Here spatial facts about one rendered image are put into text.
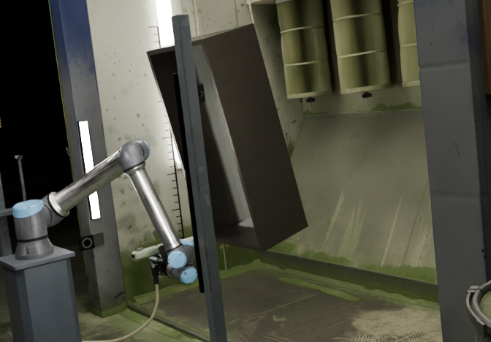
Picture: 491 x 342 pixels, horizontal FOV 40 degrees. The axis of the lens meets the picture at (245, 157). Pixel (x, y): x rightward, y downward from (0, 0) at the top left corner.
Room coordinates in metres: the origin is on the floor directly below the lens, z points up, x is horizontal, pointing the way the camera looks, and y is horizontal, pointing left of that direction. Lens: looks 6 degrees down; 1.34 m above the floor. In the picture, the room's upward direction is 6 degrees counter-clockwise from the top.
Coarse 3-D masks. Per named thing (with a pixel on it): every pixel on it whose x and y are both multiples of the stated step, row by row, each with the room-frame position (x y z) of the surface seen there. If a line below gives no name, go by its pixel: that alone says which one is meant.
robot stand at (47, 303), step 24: (24, 264) 3.17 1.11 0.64; (48, 264) 3.25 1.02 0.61; (24, 288) 3.18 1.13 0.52; (48, 288) 3.24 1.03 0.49; (72, 288) 3.33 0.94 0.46; (24, 312) 3.18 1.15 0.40; (48, 312) 3.23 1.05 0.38; (72, 312) 3.30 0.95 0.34; (24, 336) 3.18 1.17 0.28; (48, 336) 3.22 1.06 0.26; (72, 336) 3.29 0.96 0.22
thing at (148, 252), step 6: (192, 240) 3.78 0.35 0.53; (156, 246) 3.63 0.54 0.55; (132, 252) 3.57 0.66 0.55; (138, 252) 3.56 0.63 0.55; (144, 252) 3.57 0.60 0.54; (150, 252) 3.60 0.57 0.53; (156, 252) 3.62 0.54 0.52; (138, 258) 3.55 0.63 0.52; (144, 258) 3.58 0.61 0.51; (156, 270) 3.63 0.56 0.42; (156, 276) 3.63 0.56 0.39; (156, 282) 3.63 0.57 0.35
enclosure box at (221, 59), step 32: (224, 32) 3.56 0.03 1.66; (160, 64) 4.01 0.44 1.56; (224, 64) 3.55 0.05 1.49; (256, 64) 3.67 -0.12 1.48; (160, 96) 3.99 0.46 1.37; (224, 96) 3.54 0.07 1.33; (256, 96) 3.66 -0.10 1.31; (224, 128) 4.20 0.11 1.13; (256, 128) 3.65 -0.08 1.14; (224, 160) 4.24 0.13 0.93; (256, 160) 3.64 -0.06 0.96; (288, 160) 3.77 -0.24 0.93; (224, 192) 4.22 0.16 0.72; (256, 192) 3.62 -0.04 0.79; (288, 192) 3.75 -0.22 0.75; (224, 224) 4.21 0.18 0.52; (256, 224) 3.61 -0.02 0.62; (288, 224) 3.74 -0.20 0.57
